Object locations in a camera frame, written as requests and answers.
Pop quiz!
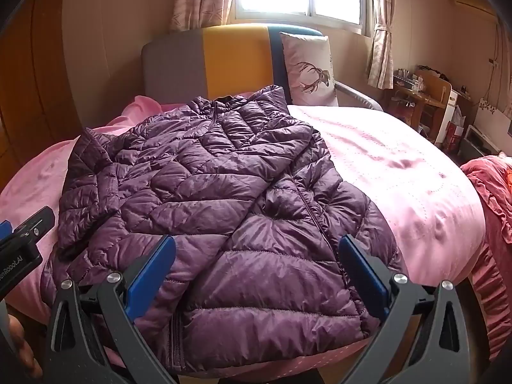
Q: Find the purple quilted down jacket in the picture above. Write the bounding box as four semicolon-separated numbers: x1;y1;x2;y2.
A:
40;86;405;377

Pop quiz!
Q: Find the person left hand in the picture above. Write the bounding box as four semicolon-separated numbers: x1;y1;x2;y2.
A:
9;315;43;380

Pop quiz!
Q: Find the pink bed cover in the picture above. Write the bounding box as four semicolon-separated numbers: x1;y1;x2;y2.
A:
1;96;484;382

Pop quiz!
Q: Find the red ruffled blanket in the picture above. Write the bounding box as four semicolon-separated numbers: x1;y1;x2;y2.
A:
461;155;511;361

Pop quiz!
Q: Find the white red paper bag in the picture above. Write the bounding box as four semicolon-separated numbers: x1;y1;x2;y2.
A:
435;90;465;152

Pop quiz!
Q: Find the wooden desk shelf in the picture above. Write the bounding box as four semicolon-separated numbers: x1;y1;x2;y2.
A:
384;68;452;143

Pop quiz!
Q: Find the right pink curtain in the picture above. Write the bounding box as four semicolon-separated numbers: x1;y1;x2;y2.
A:
368;0;395;90

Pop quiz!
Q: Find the grey yellow blue headboard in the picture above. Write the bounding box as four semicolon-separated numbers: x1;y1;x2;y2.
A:
140;23;324;103

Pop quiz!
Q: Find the deer print pillow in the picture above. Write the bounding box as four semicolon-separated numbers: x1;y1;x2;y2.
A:
280;32;339;107

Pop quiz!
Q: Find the grey bed rail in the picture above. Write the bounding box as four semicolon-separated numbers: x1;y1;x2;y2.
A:
334;81;383;112

